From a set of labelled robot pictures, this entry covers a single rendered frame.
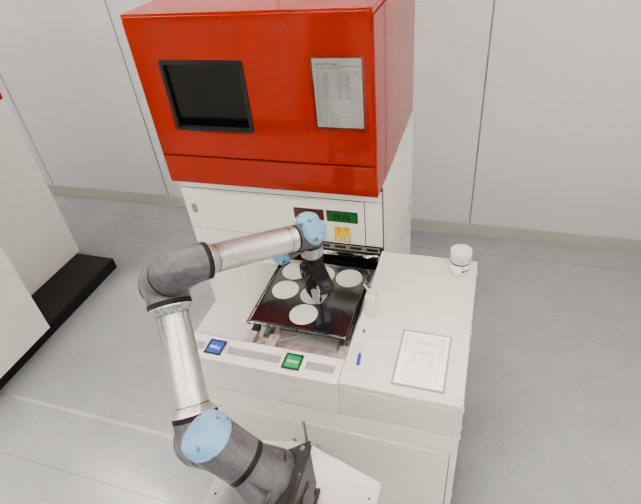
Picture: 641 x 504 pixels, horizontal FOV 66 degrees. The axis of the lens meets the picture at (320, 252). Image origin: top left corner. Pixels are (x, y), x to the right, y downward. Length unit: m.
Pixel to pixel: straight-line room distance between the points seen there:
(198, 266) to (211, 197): 0.83
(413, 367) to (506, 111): 2.02
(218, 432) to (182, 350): 0.25
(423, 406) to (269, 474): 0.47
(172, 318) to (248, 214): 0.78
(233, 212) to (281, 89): 0.61
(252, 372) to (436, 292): 0.66
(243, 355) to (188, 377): 0.31
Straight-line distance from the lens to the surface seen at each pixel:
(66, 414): 3.02
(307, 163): 1.70
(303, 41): 1.54
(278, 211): 1.91
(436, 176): 3.39
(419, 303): 1.67
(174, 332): 1.31
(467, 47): 3.06
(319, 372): 1.49
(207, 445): 1.17
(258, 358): 1.56
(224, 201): 2.00
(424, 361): 1.50
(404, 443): 1.62
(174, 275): 1.22
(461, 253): 1.72
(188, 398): 1.31
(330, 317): 1.72
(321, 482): 1.47
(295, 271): 1.92
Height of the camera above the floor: 2.12
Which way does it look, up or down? 38 degrees down
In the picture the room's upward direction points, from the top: 7 degrees counter-clockwise
